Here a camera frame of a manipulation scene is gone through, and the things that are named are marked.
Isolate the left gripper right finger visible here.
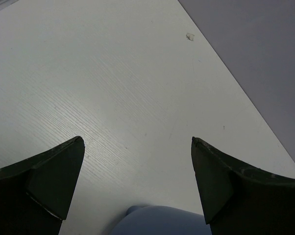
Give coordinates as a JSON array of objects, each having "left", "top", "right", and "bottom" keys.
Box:
[{"left": 191, "top": 137, "right": 295, "bottom": 235}]

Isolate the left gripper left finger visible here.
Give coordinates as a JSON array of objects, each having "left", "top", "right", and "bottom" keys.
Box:
[{"left": 0, "top": 136, "right": 85, "bottom": 235}]

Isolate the blue plastic bin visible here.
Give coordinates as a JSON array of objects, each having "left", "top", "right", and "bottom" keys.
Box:
[{"left": 110, "top": 206, "right": 212, "bottom": 235}]

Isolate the small tape scrap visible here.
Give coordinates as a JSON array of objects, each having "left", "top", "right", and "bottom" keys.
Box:
[{"left": 186, "top": 33, "right": 194, "bottom": 41}]

